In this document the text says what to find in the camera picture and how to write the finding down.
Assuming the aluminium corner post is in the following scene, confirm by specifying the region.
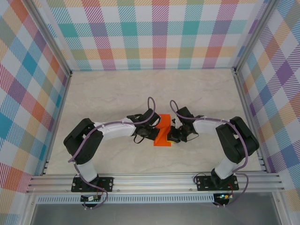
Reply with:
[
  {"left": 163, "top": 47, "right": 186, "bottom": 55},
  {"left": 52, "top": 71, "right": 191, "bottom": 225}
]
[
  {"left": 24, "top": 0, "right": 73, "bottom": 77},
  {"left": 233, "top": 0, "right": 279, "bottom": 73}
]

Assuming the slotted grey cable duct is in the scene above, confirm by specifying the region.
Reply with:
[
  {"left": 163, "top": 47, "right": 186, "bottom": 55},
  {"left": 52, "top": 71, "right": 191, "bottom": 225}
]
[{"left": 36, "top": 193, "right": 215, "bottom": 204}]

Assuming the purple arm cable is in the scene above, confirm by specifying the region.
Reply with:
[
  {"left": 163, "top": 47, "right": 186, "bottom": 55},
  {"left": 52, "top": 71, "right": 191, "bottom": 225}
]
[
  {"left": 67, "top": 97, "right": 160, "bottom": 210},
  {"left": 169, "top": 100, "right": 249, "bottom": 208}
]

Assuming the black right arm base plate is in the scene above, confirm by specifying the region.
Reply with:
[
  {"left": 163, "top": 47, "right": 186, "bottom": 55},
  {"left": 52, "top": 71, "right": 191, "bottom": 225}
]
[{"left": 195, "top": 176, "right": 239, "bottom": 192}]

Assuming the round controller board with LED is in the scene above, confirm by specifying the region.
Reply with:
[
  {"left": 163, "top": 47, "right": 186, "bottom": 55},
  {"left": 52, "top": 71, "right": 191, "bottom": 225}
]
[{"left": 214, "top": 192, "right": 234, "bottom": 206}]

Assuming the aluminium frame leg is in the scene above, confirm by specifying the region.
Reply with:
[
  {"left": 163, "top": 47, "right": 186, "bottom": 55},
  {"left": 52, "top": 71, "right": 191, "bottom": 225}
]
[
  {"left": 22, "top": 193, "right": 38, "bottom": 225},
  {"left": 271, "top": 192, "right": 290, "bottom": 225}
]

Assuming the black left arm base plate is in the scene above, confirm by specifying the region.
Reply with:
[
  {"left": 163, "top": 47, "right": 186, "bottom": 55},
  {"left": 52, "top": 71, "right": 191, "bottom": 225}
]
[{"left": 71, "top": 177, "right": 114, "bottom": 193}]

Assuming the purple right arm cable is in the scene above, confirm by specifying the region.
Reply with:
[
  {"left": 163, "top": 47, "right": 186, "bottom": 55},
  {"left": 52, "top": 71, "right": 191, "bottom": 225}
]
[{"left": 169, "top": 100, "right": 249, "bottom": 208}]

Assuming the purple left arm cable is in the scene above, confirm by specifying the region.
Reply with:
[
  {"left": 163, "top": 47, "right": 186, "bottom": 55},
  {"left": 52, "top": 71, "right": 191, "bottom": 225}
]
[{"left": 67, "top": 97, "right": 160, "bottom": 210}]

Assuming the long aluminium mounting rail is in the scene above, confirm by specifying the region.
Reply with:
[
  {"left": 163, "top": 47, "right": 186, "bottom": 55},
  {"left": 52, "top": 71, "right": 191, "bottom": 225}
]
[{"left": 25, "top": 172, "right": 285, "bottom": 194}]

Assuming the aluminium side rail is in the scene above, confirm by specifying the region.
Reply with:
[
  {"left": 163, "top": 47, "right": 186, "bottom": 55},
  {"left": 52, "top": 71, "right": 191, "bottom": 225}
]
[
  {"left": 233, "top": 69, "right": 268, "bottom": 173},
  {"left": 41, "top": 72, "right": 72, "bottom": 176}
]

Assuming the small black controller board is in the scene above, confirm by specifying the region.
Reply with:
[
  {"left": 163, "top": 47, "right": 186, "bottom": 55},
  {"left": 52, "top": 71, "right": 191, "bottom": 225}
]
[{"left": 81, "top": 194, "right": 103, "bottom": 203}]

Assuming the grey metal panel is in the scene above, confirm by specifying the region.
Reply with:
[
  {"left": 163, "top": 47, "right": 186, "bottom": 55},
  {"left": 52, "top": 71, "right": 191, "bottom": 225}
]
[{"left": 30, "top": 202, "right": 282, "bottom": 225}]

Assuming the orange paper sheet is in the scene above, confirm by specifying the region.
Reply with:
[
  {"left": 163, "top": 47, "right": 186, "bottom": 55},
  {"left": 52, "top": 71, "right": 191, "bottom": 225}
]
[{"left": 153, "top": 113, "right": 173, "bottom": 148}]

